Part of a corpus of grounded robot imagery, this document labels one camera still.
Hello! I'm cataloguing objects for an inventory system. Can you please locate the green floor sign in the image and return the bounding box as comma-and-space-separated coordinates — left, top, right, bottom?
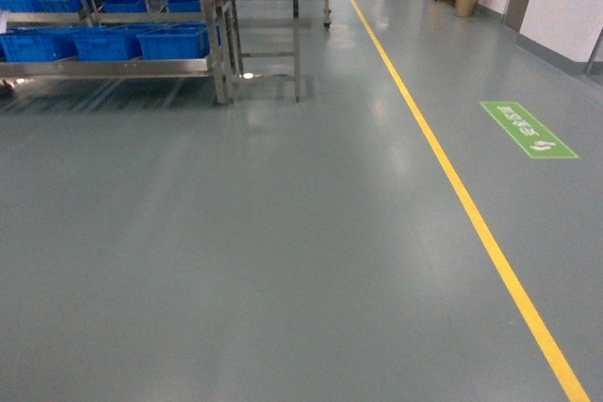
481, 101, 579, 160

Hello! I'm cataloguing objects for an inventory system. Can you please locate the stainless steel bin rack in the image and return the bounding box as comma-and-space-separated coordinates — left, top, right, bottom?
1, 0, 232, 105

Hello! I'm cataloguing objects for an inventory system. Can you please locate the small stainless steel table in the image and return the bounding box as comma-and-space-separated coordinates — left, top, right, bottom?
214, 0, 302, 103

